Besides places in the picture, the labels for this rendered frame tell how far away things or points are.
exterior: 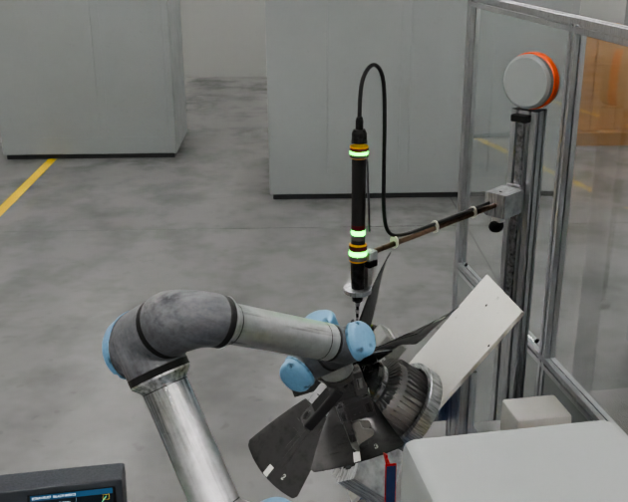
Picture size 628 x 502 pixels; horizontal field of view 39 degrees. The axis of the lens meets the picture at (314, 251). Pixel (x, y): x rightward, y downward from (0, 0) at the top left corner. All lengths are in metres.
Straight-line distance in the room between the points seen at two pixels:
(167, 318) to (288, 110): 6.16
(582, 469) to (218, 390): 4.54
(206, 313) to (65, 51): 7.93
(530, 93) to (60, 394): 3.12
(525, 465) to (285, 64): 7.38
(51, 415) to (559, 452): 4.51
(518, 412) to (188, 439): 1.29
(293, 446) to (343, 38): 5.48
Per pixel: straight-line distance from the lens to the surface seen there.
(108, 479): 1.88
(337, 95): 7.60
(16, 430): 4.60
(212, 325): 1.53
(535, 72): 2.56
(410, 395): 2.35
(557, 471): 0.19
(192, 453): 1.60
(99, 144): 9.49
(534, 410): 2.68
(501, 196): 2.54
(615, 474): 0.19
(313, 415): 2.01
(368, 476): 2.30
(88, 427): 4.52
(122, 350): 1.61
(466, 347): 2.42
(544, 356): 2.91
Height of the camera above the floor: 2.30
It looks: 20 degrees down
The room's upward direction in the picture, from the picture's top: straight up
